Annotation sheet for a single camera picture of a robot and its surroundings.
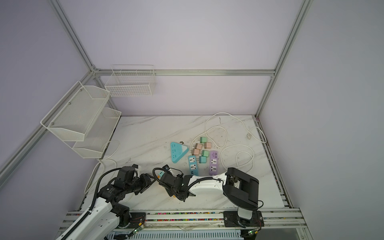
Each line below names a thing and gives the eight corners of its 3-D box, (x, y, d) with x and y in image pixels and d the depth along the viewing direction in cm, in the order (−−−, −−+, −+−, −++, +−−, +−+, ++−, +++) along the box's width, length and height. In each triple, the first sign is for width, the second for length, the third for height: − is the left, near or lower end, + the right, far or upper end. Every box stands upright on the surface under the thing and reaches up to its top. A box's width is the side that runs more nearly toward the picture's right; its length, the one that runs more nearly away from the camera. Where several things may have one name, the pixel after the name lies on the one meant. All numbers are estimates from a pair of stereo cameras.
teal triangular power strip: (162, 152, 100) (161, 150, 98) (177, 141, 107) (176, 138, 104) (174, 163, 95) (173, 161, 93) (188, 150, 102) (188, 147, 99)
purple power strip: (208, 175, 91) (209, 173, 88) (209, 152, 101) (210, 150, 99) (217, 175, 90) (217, 174, 88) (217, 152, 101) (217, 150, 99)
